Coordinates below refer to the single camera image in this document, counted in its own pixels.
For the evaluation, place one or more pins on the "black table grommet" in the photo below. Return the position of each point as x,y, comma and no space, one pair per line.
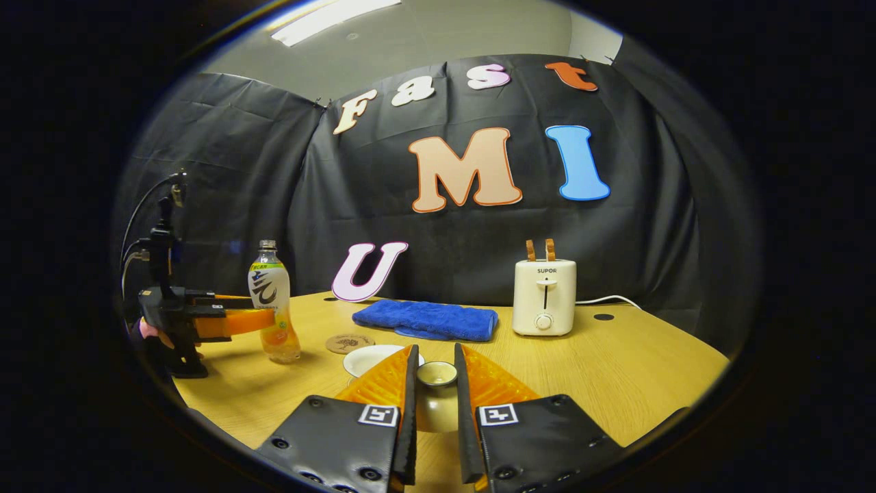
603,317

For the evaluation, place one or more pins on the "black backdrop cloth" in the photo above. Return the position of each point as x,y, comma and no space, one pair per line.
239,171

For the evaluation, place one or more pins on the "round brown coaster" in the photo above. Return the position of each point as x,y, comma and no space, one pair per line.
349,342

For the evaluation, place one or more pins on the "cream teacup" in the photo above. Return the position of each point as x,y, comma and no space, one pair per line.
373,357

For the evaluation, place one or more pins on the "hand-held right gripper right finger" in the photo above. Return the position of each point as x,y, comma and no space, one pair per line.
464,411

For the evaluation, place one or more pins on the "cream toaster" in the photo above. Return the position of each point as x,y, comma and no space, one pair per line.
544,294

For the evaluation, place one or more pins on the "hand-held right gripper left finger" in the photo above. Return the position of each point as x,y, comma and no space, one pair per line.
409,411

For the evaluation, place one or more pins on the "blue towel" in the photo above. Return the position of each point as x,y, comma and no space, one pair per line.
424,320

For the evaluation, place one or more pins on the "toast slice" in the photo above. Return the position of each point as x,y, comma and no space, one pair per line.
550,249
530,250

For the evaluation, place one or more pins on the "clear water bottle white label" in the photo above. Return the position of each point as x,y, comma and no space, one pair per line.
270,287

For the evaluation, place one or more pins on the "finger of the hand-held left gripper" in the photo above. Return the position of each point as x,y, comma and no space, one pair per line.
229,298
239,322

